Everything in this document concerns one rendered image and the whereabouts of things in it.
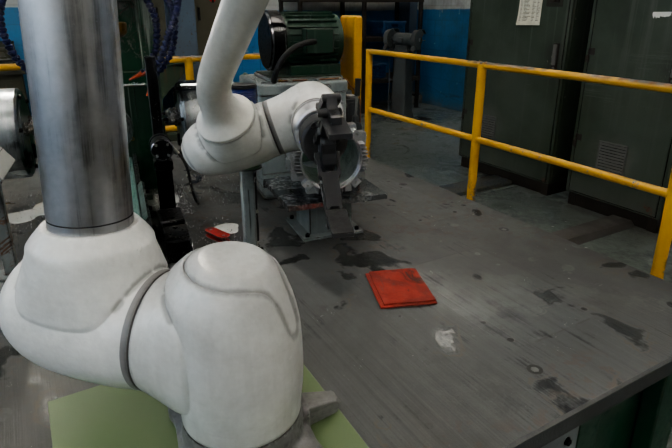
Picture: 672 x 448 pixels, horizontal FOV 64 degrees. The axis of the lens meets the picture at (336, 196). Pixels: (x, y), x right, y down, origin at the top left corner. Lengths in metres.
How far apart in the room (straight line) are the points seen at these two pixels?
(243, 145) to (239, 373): 0.43
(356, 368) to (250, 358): 0.37
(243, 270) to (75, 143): 0.23
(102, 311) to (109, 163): 0.17
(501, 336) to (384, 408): 0.30
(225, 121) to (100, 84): 0.30
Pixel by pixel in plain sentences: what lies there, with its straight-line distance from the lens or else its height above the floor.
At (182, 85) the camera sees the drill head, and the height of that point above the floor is 1.16.
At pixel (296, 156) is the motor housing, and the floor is 1.03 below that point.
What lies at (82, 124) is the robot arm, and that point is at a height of 1.25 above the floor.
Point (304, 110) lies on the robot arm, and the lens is 0.88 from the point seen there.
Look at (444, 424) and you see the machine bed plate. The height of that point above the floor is 0.80.
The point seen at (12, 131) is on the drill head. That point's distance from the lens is 1.64.
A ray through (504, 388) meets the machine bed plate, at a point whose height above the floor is 0.80.
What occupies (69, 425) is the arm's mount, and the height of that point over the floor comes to 0.83.
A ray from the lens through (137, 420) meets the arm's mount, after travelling 0.86.
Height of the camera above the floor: 1.37
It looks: 19 degrees down
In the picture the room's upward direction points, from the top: straight up
